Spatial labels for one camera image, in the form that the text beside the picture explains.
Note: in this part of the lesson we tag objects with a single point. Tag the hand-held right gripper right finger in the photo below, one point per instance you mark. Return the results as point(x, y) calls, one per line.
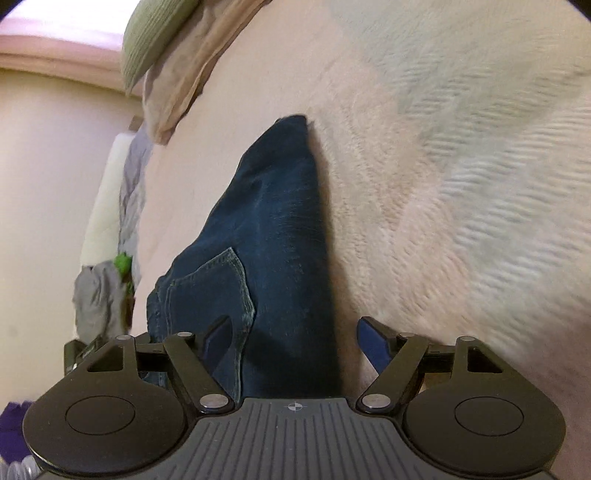
point(371, 344)

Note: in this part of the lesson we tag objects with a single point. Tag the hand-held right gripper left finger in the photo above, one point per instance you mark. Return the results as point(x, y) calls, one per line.
point(217, 339)

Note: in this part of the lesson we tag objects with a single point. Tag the dark blue jeans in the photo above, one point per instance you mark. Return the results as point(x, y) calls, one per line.
point(277, 240)

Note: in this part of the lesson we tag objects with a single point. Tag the grey garment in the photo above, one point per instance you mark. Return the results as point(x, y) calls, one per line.
point(97, 300)

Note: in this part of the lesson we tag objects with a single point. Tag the purple cloth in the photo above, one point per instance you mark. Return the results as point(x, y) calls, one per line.
point(14, 429)

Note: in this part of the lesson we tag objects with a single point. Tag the green cloth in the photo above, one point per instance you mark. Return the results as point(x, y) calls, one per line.
point(123, 265)

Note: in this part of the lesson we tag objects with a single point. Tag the white quilted headboard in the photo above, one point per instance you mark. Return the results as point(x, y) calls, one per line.
point(104, 207)

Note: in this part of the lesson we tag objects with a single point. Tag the pink and grey striped blanket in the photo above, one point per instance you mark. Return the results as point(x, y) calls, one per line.
point(461, 184)

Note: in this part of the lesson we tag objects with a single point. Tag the folded pink blanket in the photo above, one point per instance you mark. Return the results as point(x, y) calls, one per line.
point(194, 69)

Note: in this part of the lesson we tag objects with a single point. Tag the green pillow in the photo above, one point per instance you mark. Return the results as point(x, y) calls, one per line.
point(147, 41)

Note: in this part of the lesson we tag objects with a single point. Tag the pink curtain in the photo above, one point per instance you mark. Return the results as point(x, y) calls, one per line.
point(55, 50)

